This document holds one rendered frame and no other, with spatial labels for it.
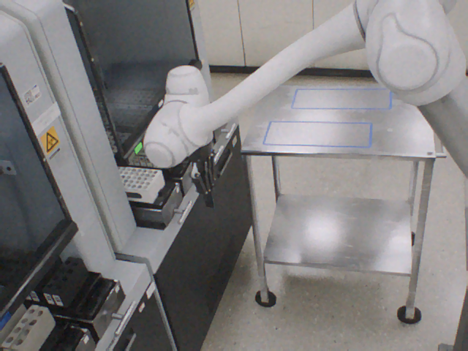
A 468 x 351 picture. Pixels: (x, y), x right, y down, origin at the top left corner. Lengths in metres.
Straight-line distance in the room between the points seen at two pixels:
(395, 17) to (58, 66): 0.73
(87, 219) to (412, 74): 0.86
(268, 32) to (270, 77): 2.62
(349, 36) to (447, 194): 1.78
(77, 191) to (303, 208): 1.19
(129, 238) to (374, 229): 1.03
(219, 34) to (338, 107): 2.14
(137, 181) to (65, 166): 0.36
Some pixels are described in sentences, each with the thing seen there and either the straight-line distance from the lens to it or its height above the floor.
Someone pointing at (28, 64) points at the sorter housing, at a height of 1.36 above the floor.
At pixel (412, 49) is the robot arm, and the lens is 0.92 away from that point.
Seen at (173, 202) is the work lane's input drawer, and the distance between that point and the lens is 1.62.
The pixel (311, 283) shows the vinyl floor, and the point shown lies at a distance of 2.35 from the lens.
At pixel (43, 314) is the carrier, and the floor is 0.88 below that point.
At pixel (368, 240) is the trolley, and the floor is 0.28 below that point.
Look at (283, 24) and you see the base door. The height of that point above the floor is 0.40.
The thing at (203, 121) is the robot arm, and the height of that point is 1.19.
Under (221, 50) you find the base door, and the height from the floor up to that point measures 0.21.
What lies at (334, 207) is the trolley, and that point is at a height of 0.28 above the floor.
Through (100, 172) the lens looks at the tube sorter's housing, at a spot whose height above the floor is 1.01.
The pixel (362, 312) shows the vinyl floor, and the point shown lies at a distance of 2.26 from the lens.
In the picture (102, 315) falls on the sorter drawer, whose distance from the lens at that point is 1.36.
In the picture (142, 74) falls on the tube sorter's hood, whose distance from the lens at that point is 1.56.
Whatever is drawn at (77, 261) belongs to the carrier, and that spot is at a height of 0.88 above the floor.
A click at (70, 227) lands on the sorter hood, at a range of 1.30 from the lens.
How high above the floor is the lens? 1.78
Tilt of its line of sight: 38 degrees down
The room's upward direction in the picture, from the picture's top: 9 degrees counter-clockwise
